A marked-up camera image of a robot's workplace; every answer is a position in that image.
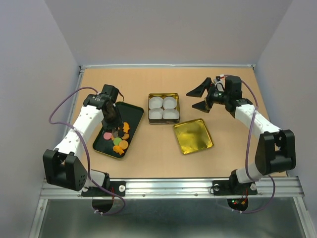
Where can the white paper cup front right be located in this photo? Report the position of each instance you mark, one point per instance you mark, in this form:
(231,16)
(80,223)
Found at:
(170,114)

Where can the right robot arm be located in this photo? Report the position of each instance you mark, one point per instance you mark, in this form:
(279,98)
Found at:
(276,147)

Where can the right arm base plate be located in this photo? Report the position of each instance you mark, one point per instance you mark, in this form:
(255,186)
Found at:
(224,187)

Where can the white paper cup front left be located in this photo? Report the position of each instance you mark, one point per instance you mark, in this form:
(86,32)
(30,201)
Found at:
(155,113)

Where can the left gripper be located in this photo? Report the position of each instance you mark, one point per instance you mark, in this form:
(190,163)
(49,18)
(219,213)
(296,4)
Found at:
(117,123)

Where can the orange fish cookie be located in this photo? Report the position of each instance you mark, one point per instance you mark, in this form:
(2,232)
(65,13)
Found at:
(126,127)

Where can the white paper cup back right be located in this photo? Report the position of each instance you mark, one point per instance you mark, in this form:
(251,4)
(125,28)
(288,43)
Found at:
(169,103)

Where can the white paper cup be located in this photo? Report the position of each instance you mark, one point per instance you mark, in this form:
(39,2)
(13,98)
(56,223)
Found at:
(155,113)
(169,103)
(155,102)
(170,114)

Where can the green round cookie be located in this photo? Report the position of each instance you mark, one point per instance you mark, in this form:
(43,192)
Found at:
(117,140)

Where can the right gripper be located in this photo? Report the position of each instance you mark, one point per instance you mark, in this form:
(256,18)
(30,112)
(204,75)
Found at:
(198,90)

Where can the gold tin lid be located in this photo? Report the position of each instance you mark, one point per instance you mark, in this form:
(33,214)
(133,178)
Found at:
(193,136)

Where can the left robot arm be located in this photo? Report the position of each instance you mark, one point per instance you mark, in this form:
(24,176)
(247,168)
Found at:
(63,165)

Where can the orange round cookie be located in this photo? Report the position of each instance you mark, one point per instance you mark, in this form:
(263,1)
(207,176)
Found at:
(125,136)

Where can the tan biscuit cookie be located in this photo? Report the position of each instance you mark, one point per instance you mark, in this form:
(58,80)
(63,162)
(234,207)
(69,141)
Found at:
(123,144)

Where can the aluminium front rail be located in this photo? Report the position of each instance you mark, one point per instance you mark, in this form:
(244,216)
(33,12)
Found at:
(175,188)

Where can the pink round cookie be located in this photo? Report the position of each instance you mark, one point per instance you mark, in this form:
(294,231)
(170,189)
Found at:
(107,135)

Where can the black cookie tray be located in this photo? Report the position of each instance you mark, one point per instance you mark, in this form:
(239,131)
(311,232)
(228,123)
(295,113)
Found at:
(131,116)

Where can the white paper cup back left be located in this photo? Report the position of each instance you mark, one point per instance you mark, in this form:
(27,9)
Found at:
(155,102)

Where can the gold square tin box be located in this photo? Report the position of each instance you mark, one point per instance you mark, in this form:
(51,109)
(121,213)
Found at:
(163,95)

